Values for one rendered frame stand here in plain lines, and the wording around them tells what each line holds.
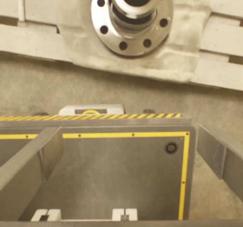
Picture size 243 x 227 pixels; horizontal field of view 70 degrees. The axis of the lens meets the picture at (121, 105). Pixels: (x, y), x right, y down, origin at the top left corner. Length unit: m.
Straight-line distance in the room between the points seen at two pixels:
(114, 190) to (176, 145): 0.25
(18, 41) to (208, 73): 0.70
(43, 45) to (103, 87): 0.30
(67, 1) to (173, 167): 0.63
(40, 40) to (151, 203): 0.68
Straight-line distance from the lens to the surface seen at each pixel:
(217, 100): 0.93
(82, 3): 0.65
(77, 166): 0.59
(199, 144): 0.17
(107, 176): 0.60
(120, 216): 0.66
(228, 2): 0.77
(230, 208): 1.28
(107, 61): 0.61
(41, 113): 0.81
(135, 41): 0.61
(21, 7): 0.75
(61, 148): 0.16
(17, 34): 0.76
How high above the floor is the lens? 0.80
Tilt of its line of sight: 76 degrees down
